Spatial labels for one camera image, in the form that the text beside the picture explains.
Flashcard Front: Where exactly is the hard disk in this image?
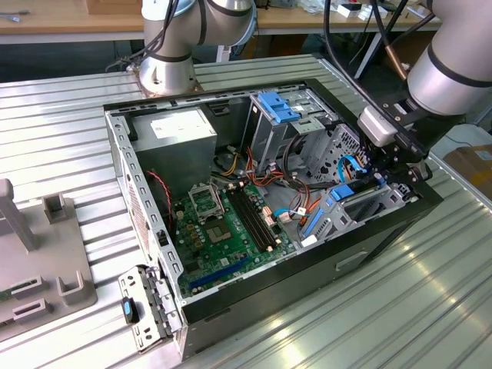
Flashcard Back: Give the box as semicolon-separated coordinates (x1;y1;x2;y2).
301;183;374;241

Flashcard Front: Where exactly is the orange red yellow power wire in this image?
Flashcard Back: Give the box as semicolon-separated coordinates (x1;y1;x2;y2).
291;150;366;226

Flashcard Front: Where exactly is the grey metal disk bay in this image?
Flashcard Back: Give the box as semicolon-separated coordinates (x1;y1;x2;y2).
301;168;421;248

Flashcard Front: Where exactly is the cardboard box with sticker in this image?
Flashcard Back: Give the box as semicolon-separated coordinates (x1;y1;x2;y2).
441;144;492;201

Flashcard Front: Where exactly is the black slanted pole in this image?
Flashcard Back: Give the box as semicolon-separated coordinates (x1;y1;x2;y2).
352;0;409;81

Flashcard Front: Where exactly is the grey metal drive cage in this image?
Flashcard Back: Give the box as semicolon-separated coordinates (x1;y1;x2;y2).
248;88;334;176

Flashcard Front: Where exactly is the small white box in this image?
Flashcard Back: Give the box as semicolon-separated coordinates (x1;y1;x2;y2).
359;5;390;21

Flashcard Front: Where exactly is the black open PC case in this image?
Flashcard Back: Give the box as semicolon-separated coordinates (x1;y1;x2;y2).
102;78;444;359

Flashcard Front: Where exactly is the tan flat box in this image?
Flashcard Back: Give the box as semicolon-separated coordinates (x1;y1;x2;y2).
406;4;437;21

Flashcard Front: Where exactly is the black RAM slot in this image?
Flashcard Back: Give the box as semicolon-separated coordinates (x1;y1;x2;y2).
234;185;278;250
224;188;269;254
240;184;281;248
230;187;273;251

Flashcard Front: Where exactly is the white box black top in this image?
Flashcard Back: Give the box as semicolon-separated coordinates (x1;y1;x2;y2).
337;2;364;18

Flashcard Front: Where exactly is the CPU socket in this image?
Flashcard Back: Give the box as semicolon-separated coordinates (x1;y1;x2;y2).
202;218;236;245

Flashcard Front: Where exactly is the green motherboard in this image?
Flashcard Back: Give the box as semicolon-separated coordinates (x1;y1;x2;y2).
171;179;300;298

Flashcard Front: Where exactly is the metal socket cover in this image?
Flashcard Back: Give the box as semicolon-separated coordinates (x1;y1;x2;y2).
186;184;226;220

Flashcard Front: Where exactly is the blue expansion slot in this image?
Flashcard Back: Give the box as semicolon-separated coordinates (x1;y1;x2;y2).
189;256;250;292

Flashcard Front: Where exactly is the grey power supply unit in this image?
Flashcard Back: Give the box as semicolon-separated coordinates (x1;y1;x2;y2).
128;106;219;201

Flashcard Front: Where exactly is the blue black latch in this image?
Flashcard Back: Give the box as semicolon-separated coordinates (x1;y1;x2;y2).
121;295;142;324

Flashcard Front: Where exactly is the grey parts rack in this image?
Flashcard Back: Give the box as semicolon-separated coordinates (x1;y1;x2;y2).
0;178;98;342

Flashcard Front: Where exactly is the wooden desk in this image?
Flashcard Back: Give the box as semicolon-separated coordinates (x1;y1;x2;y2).
0;0;443;45

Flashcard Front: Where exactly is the green circuit board part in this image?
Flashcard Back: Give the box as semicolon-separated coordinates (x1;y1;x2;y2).
0;283;31;305

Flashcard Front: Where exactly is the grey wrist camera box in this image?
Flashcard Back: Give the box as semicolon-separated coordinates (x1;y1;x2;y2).
357;105;401;148

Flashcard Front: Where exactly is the black cable bundle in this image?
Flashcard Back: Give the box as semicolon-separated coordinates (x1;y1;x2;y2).
281;132;309;190

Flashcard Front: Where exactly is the pale blue SATA wire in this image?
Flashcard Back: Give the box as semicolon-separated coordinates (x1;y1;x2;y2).
274;206;310;225

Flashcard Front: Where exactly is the blue plastic drive bracket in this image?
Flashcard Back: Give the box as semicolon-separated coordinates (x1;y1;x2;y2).
258;91;304;125

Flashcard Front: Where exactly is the red orange wire bundle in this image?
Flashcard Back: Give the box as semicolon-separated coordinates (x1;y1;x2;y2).
244;148;313;193

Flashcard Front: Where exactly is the black camera cable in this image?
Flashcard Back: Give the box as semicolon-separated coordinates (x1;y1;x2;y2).
321;0;443;116

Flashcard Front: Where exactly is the yellow black wire bundle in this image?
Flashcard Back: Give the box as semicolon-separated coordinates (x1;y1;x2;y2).
214;151;243;178

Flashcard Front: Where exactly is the red black twisted wire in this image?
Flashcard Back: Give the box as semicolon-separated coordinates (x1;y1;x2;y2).
145;170;175;234

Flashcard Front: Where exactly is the hinged metal slot bracket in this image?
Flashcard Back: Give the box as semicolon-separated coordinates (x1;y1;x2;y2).
117;263;185;354

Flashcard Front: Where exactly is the black cable with plug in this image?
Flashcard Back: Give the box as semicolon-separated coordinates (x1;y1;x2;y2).
105;0;181;74

